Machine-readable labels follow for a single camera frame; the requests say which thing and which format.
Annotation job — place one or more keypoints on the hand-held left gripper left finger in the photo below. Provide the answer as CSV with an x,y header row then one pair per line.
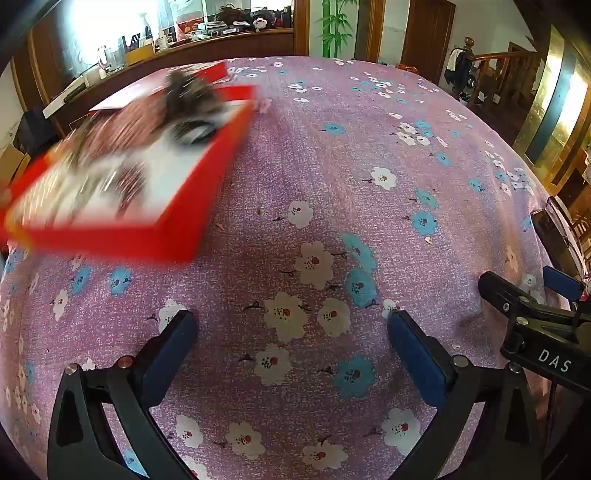
x,y
173,350

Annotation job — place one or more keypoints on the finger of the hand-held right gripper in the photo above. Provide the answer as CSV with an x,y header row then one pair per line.
x,y
498,287
561,280

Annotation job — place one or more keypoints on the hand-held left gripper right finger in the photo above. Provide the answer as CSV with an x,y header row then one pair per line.
x,y
415,357

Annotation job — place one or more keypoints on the red jewelry box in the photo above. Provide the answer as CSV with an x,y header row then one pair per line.
x,y
138,244

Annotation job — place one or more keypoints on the pile of mixed jewelry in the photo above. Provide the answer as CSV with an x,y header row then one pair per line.
x,y
90,177

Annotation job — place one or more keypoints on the golden pillar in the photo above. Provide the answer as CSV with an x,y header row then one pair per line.
x,y
551,108

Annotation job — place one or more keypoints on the purple floral tablecloth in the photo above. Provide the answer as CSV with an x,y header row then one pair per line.
x,y
323,184

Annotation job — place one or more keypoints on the wooden staircase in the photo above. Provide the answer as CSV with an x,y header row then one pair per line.
x,y
505,81

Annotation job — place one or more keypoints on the hanging clothes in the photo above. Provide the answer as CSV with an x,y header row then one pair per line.
x,y
457,65

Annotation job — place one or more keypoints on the cardboard box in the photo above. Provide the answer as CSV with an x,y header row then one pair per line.
x,y
11,161

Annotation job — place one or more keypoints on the dark furry scrunchie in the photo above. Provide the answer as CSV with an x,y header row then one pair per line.
x,y
187,94

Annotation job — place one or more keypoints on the brown wooden door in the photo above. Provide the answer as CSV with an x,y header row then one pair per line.
x,y
427,39

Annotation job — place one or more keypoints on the red box lid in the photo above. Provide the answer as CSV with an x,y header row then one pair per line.
x,y
134,94

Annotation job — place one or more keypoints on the flat white box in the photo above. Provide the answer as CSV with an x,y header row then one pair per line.
x,y
64,96

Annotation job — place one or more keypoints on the yellow box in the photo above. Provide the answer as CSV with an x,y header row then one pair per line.
x,y
138,55

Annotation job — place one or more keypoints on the glass jar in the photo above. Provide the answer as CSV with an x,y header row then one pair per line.
x,y
104,59

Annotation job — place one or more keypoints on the wooden sideboard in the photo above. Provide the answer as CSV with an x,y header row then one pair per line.
x,y
207,50

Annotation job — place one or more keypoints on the white bottle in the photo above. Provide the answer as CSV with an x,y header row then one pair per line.
x,y
161,39

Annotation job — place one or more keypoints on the brown fuzzy pile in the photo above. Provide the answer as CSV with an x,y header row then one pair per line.
x,y
231,13

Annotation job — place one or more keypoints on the bamboo wall painting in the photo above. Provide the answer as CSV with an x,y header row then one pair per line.
x,y
334,25

